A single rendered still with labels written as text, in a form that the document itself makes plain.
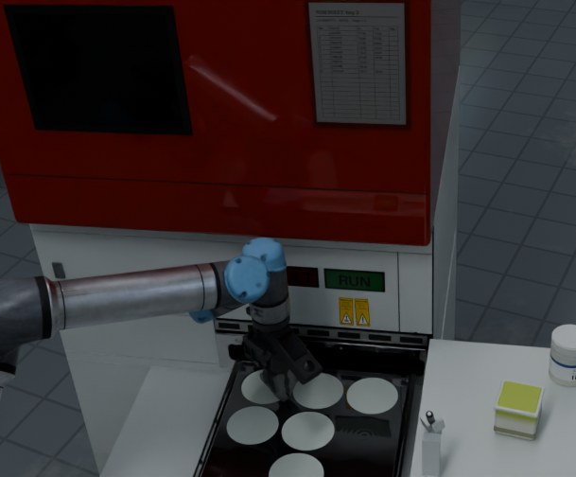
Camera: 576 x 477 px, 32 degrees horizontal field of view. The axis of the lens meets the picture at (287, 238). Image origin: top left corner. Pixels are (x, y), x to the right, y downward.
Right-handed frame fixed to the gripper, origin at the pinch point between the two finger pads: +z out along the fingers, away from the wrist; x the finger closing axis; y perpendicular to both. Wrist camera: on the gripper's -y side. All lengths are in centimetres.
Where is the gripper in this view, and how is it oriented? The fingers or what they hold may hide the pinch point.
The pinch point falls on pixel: (287, 397)
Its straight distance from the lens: 197.3
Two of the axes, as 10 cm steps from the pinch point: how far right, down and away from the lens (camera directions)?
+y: -6.7, -3.8, 6.3
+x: -7.3, 4.4, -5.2
